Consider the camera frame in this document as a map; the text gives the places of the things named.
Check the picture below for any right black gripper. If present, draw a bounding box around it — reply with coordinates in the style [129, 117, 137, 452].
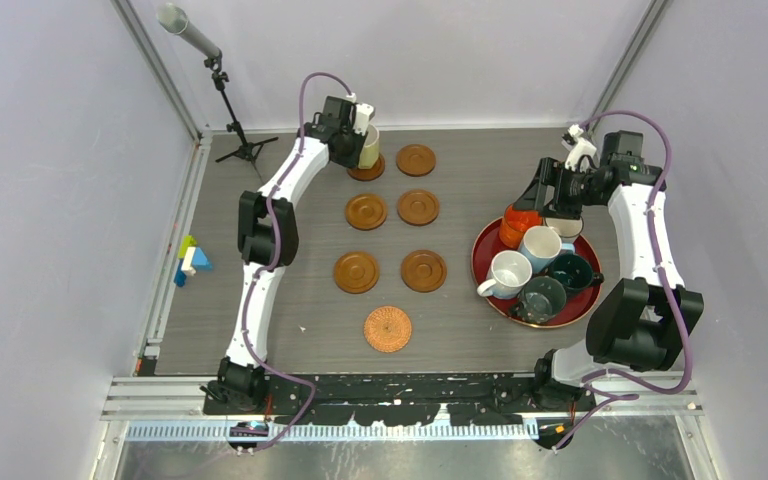
[512, 157, 602, 221]

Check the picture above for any pale yellow mug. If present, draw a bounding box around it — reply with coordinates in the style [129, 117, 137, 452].
[357, 124, 380, 170]

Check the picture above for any brown wooden coaster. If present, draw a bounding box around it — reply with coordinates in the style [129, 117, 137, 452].
[344, 193, 388, 231]
[333, 251, 380, 294]
[396, 144, 437, 177]
[397, 189, 440, 226]
[400, 250, 448, 293]
[347, 154, 386, 182]

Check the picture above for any red round tray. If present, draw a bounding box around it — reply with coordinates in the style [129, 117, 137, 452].
[471, 217, 602, 329]

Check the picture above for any dark grey mug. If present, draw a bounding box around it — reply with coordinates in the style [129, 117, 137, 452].
[508, 276, 567, 325]

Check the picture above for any woven rattan coaster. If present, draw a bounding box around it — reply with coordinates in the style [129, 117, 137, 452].
[363, 306, 413, 353]

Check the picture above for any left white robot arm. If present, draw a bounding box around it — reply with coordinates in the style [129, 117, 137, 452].
[203, 95, 374, 414]

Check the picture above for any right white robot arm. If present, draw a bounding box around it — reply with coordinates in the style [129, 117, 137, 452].
[512, 125, 704, 411]

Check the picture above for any cream mug black rim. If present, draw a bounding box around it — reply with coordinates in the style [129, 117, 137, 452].
[544, 218, 584, 244]

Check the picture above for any orange mug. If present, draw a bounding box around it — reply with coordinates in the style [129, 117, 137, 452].
[498, 204, 543, 249]

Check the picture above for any dark green mug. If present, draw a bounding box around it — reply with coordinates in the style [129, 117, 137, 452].
[546, 253, 605, 296]

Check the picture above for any white mug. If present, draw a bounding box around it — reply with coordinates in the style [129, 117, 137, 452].
[476, 250, 533, 300]

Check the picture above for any grey microphone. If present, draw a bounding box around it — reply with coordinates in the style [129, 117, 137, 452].
[155, 3, 222, 61]

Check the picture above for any coloured toy brick stack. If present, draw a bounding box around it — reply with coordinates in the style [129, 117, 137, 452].
[173, 235, 214, 288]

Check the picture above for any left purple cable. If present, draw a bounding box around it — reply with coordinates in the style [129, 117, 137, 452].
[238, 72, 359, 453]

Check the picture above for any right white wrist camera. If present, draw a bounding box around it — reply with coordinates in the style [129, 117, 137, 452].
[562, 124, 597, 173]

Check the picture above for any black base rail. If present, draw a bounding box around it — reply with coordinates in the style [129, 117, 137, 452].
[201, 373, 595, 427]

